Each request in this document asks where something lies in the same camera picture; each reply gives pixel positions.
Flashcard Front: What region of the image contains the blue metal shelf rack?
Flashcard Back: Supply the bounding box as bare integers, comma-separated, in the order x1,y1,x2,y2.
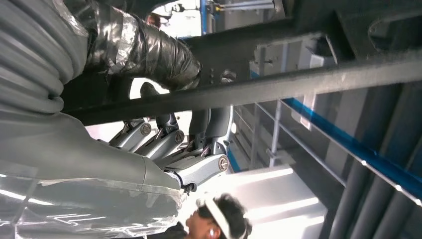
282,97,422,207

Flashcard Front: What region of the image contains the person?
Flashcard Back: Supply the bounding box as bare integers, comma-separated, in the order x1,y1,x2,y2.
141,193,254,239

